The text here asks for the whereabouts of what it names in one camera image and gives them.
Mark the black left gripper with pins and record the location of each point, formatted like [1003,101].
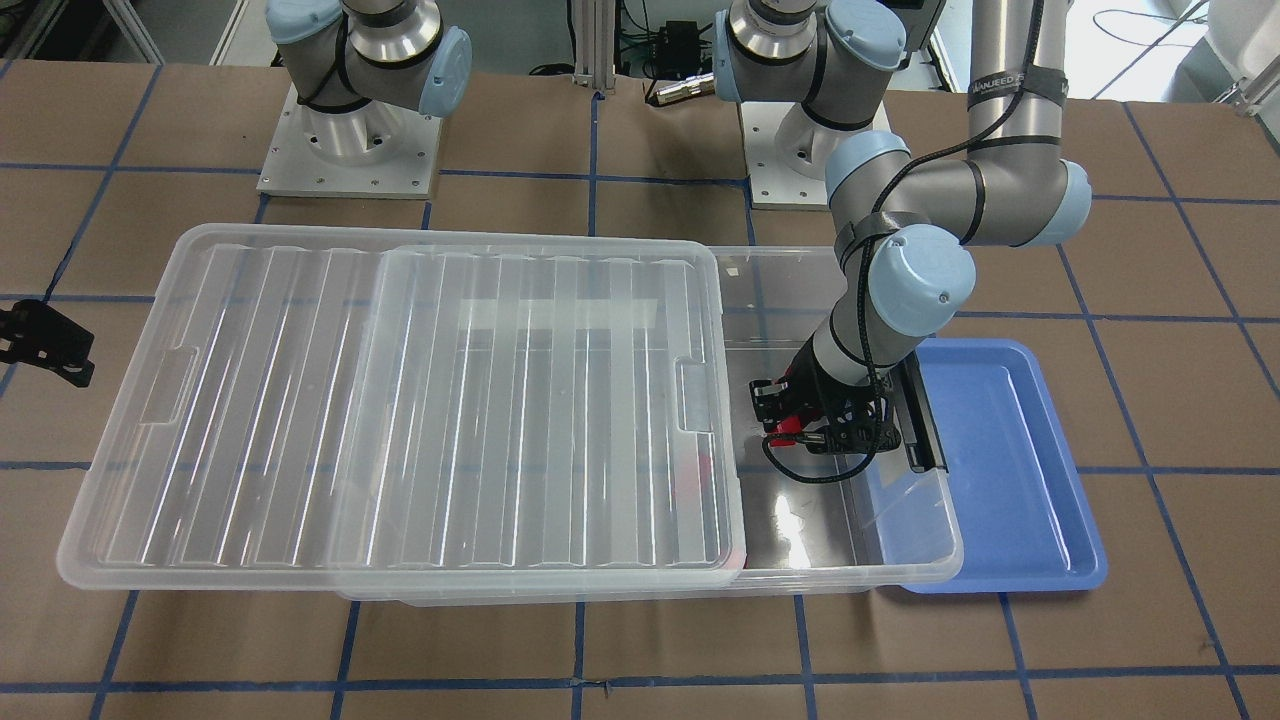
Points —
[806,397]

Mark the black box latch handle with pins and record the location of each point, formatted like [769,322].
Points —
[917,427]

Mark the blue plastic tray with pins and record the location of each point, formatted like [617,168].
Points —
[1003,508]

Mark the clear plastic box lid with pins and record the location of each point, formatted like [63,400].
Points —
[217,470]

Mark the aluminium frame post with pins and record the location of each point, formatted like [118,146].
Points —
[593,38]

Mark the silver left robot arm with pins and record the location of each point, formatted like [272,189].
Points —
[905,223]

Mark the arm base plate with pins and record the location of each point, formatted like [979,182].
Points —
[786,155]
[376,152]

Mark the clear plastic storage box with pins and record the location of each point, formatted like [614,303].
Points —
[840,520]

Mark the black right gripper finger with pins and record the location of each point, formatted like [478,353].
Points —
[36,334]

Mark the black power adapter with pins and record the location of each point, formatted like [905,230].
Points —
[678,46]

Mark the red block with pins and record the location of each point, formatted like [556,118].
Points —
[688,478]
[791,408]

